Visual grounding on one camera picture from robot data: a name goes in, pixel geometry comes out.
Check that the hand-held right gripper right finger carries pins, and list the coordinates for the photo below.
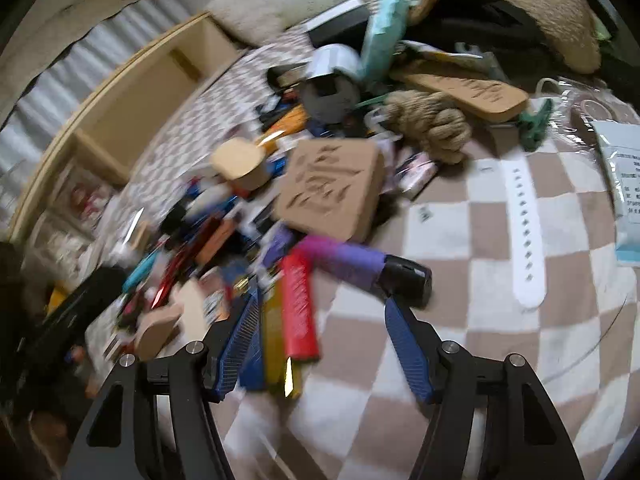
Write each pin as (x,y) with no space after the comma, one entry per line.
(406,355)

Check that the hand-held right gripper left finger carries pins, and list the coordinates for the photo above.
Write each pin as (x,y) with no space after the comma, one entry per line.
(234,347)

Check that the pink purple cylinder black cap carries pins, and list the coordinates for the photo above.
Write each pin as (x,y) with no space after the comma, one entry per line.
(345,262)

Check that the blue flat bar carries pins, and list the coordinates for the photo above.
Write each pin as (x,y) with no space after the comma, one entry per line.
(254,362)

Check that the yellow flat bar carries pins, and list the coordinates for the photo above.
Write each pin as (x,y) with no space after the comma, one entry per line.
(274,350)

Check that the checkered blanket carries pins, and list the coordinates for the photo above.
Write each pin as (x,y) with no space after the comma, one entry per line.
(450,410)

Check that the red flat packet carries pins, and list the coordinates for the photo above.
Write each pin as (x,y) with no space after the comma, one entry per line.
(300,310)

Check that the small cork piece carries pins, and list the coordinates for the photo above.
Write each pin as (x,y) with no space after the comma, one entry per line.
(155,330)

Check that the pile of small colourful things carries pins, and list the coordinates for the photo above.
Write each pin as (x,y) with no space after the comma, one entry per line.
(200,240)

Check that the black case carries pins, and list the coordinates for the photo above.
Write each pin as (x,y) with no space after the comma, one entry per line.
(65,320)

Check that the pink small packet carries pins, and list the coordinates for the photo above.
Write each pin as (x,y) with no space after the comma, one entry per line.
(415,174)

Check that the square cork board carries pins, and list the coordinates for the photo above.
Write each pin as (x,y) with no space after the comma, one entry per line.
(330,190)

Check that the orange tube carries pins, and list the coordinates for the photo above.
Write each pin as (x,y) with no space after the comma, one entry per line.
(287,121)

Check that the wooden shelf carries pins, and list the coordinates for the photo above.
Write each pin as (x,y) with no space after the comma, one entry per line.
(125,110)

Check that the green plastic toy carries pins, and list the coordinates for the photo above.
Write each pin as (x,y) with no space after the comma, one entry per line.
(535,125)

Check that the oval cork board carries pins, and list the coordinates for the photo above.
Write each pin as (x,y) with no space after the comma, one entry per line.
(465,92)

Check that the white printed packet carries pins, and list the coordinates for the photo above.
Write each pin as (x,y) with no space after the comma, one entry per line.
(620,185)

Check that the silver tape roll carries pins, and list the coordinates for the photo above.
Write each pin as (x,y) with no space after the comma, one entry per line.
(332,60)

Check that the clear plastic bag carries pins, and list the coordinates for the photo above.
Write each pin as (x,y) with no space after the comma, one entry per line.
(590,105)

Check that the teal packet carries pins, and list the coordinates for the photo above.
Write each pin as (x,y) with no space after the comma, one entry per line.
(382,35)

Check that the white fluffy cushion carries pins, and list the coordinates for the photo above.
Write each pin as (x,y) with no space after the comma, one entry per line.
(240,20)

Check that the grey striped curtain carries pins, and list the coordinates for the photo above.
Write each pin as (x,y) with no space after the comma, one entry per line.
(75,60)

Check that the black box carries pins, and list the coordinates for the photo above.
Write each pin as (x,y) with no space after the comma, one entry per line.
(340,27)

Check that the beige plush toy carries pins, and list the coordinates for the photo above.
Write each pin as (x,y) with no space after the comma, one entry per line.
(550,10)

